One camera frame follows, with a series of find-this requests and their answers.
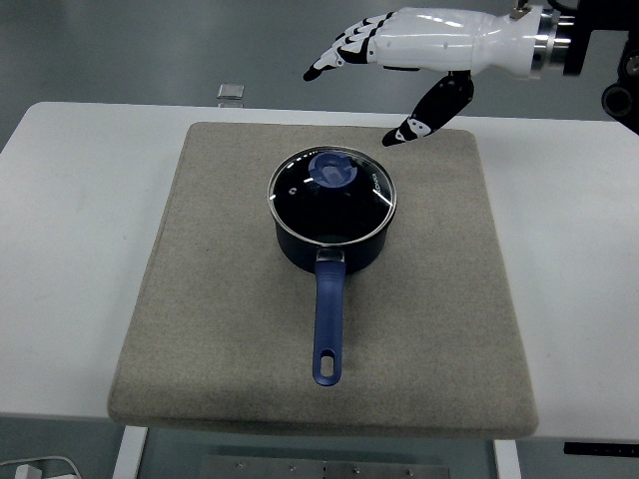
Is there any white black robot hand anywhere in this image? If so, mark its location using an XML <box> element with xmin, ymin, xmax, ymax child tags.
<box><xmin>303</xmin><ymin>6</ymin><xmax>544</xmax><ymax>149</ymax></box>

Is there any glass pot lid blue knob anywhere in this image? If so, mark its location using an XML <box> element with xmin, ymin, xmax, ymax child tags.
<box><xmin>268</xmin><ymin>144</ymin><xmax>399</xmax><ymax>248</ymax></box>

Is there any beige fabric mat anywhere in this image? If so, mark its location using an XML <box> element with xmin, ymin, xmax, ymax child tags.
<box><xmin>107</xmin><ymin>121</ymin><xmax>540</xmax><ymax>441</ymax></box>

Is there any white table leg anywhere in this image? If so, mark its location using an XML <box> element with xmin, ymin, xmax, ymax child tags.
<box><xmin>491</xmin><ymin>439</ymin><xmax>523</xmax><ymax>479</ymax></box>
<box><xmin>110</xmin><ymin>426</ymin><xmax>150</xmax><ymax>479</ymax></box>

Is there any black table control panel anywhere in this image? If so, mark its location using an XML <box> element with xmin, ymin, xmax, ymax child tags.
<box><xmin>563</xmin><ymin>441</ymin><xmax>639</xmax><ymax>456</ymax></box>

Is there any dark pot with blue handle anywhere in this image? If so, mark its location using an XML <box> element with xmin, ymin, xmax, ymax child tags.
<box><xmin>272</xmin><ymin>209</ymin><xmax>393</xmax><ymax>388</ymax></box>

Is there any white cable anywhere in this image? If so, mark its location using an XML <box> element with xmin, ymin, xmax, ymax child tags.
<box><xmin>29</xmin><ymin>454</ymin><xmax>81</xmax><ymax>479</ymax></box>

